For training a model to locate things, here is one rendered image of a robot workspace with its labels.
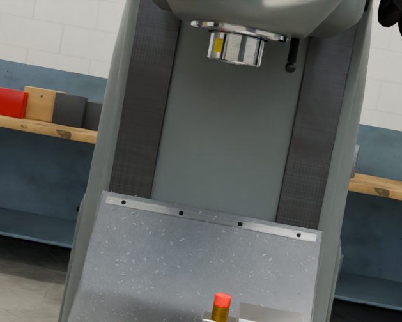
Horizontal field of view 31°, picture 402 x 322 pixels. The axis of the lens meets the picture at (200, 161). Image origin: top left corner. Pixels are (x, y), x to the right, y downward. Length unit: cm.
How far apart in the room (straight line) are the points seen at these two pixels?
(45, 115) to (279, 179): 356
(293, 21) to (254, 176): 47
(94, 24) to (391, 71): 199
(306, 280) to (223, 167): 19
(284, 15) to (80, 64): 442
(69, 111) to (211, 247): 348
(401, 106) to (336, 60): 394
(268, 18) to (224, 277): 51
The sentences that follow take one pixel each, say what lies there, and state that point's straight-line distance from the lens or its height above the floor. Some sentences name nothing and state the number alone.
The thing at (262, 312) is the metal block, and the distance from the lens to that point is 68.
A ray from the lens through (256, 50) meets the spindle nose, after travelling 63.
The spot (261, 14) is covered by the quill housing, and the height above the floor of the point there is 132.
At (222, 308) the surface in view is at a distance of 71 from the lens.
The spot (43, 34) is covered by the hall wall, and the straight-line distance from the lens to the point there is 504.
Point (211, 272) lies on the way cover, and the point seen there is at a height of 101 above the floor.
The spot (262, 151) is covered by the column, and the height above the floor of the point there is 118.
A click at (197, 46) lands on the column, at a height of 131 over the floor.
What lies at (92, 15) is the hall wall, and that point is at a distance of 498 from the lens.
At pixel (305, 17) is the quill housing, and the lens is 59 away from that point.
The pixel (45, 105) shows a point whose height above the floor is 98.
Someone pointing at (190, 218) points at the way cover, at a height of 107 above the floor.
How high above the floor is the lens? 125
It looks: 6 degrees down
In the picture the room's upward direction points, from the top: 10 degrees clockwise
